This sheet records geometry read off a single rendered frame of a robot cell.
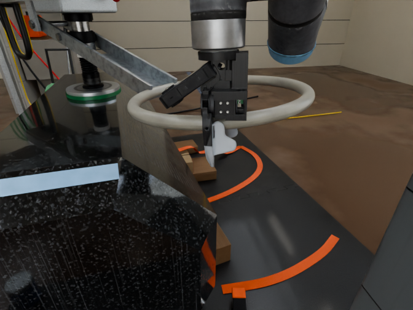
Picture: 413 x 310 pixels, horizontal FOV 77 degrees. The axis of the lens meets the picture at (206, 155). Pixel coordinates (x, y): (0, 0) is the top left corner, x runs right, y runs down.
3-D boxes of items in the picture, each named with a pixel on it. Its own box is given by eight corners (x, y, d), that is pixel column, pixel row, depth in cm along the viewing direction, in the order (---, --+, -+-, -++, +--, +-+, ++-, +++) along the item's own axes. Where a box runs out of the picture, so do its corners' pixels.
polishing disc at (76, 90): (70, 99, 97) (69, 96, 96) (62, 87, 113) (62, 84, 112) (126, 91, 107) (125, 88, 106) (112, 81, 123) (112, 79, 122)
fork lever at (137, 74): (27, 28, 105) (24, 15, 102) (73, 26, 118) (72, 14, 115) (139, 103, 78) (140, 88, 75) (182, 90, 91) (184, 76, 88)
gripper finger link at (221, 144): (235, 172, 48) (236, 122, 46) (204, 171, 49) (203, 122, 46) (236, 166, 51) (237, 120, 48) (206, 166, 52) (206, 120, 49)
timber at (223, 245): (230, 260, 135) (231, 244, 129) (209, 267, 131) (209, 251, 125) (208, 222, 159) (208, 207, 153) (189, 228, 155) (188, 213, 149)
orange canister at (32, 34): (23, 41, 327) (13, 11, 311) (37, 37, 370) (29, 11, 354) (42, 40, 331) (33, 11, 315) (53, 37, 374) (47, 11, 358)
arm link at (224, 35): (184, 21, 39) (196, 21, 47) (187, 55, 41) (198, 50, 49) (245, 18, 37) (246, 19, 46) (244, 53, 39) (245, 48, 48)
